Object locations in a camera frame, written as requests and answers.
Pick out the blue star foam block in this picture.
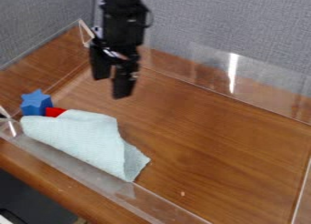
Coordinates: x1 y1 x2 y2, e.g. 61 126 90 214
20 89 53 116

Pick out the clear acrylic corner bracket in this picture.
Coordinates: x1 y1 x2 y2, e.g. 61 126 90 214
77 20 101 49

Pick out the red block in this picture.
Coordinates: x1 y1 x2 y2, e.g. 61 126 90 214
45 107 65 117

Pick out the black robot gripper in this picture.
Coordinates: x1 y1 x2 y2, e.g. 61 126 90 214
89 0 153 99

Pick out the clear acrylic left bracket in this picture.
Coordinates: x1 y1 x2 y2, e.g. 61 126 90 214
0 106 18 137

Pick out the light blue cloth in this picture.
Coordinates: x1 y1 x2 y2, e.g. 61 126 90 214
20 109 151 182

